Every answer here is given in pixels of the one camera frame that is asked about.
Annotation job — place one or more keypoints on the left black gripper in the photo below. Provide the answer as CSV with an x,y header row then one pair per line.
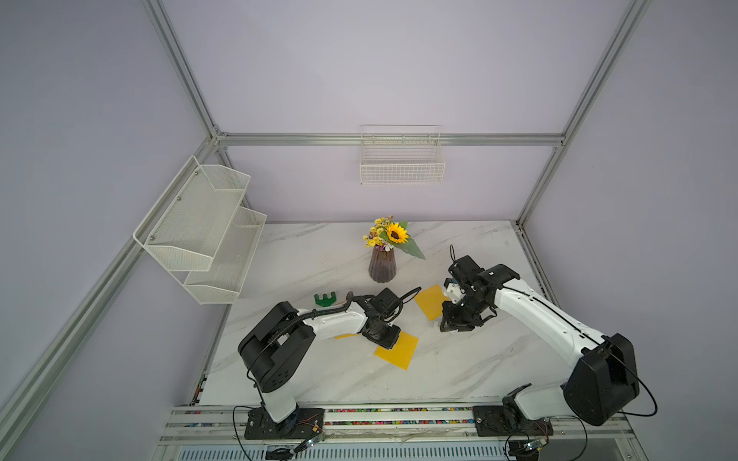
x,y
389,342

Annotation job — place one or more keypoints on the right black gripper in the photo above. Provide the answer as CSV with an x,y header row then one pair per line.
x,y
454,322

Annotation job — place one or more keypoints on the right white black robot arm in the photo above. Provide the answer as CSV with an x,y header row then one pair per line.
x,y
603,377

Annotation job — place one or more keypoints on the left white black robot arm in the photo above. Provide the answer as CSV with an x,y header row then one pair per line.
x,y
274,349

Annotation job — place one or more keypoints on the brown ribbed vase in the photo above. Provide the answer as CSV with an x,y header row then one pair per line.
x,y
382,265

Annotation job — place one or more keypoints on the sunflower bouquet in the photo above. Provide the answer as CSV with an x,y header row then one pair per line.
x,y
387,235

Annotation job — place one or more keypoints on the white two-tier mesh shelf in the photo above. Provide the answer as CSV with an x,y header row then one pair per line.
x,y
202,233

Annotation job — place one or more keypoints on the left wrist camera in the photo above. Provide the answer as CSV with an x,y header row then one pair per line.
x,y
388,304

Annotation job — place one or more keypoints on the green toy rake wooden handle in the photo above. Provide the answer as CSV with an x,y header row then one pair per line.
x,y
325,300

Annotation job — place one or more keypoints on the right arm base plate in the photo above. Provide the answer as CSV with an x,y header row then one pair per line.
x,y
500,420

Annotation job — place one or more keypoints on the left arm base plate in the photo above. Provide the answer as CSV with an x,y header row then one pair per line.
x,y
282,424

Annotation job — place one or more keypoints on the white wire wall basket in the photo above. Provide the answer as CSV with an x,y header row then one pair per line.
x,y
401,155

